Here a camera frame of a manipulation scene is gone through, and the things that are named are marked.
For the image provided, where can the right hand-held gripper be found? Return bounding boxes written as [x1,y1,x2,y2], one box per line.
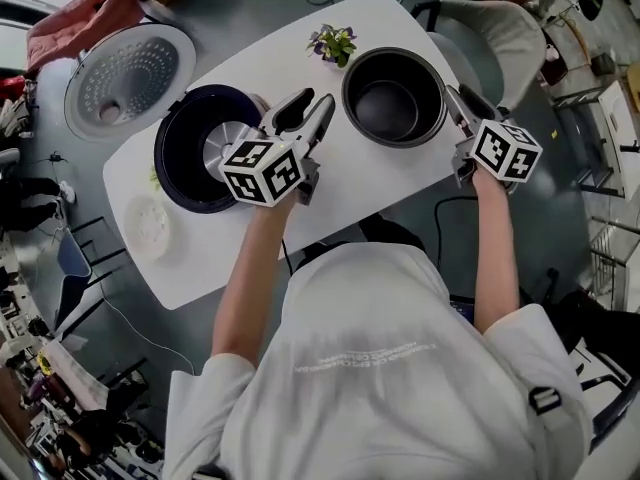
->
[443,82,544,195]

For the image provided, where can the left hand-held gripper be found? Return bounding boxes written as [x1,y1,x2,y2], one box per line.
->
[217,86,336,209]

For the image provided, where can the black pot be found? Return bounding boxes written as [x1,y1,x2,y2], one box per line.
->
[340,46,449,149]

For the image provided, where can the white perforated steamer tray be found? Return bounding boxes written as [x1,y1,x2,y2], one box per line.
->
[123,193,175,263]

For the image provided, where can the person's right forearm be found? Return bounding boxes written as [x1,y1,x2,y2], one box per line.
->
[469,168,522,335]

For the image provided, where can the person's left forearm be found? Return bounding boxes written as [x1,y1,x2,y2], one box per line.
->
[209,195,297,370]

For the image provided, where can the purple flower potted plant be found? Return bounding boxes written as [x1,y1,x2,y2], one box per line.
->
[305,22,359,70]

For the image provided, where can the beige chair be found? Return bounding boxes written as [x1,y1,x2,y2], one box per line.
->
[409,0,549,114]

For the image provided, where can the white cabinet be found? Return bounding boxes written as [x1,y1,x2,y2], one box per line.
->
[597,80,640,200]

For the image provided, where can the dark blue rice cooker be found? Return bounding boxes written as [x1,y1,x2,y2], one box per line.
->
[62,20,271,215]

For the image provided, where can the pink armchair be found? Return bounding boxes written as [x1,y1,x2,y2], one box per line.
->
[24,0,152,72]

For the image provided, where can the dark grey chair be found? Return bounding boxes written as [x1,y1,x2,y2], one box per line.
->
[52,215,132,332]

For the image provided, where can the person's white shirt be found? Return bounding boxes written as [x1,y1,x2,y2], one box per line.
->
[161,241,597,480]

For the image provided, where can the black cable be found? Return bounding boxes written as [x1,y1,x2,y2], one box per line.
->
[279,236,301,275]
[432,195,477,272]

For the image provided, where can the white cable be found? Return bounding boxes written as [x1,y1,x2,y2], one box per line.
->
[97,287,196,364]

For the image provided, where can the black strap buckle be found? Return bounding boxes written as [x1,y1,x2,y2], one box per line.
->
[527,386,564,417]

